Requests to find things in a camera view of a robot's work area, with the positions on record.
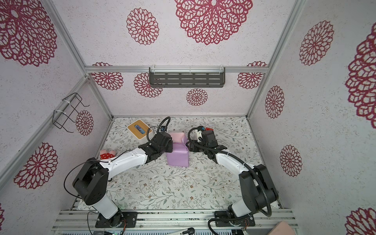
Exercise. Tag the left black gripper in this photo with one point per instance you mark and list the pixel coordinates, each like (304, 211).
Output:
(171, 147)

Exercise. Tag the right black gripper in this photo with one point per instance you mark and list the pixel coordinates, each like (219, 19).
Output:
(202, 144)

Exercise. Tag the pink wrapping paper sheet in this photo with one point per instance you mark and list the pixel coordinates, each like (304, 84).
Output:
(180, 154)

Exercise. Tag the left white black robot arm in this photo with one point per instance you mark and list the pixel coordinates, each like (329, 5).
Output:
(92, 180)

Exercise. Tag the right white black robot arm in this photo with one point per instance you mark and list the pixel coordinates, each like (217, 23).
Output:
(257, 188)

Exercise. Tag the white box with wooden lid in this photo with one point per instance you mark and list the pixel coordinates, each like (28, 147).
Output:
(137, 134)

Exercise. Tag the blue item on wooden lid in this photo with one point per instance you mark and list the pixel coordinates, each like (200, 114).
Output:
(139, 128)

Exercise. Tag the pink plush toy red dress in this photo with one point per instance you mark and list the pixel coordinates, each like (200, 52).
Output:
(107, 154)

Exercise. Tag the pink object bottom right corner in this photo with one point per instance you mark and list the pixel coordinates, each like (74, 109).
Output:
(282, 228)

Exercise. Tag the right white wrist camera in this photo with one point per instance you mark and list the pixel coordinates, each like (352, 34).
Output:
(198, 132)

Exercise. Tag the grey slotted wall shelf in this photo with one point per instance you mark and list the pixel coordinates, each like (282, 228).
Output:
(187, 78)

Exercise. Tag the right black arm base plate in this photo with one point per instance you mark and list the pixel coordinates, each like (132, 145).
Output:
(224, 219)

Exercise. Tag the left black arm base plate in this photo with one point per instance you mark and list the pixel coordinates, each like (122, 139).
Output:
(119, 220)

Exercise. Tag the black knob handle front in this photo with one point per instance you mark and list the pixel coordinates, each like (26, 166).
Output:
(188, 231)

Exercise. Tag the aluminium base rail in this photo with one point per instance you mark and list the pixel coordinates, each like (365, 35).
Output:
(85, 220)

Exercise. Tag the black wire wall rack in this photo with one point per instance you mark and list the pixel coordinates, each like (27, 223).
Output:
(61, 117)

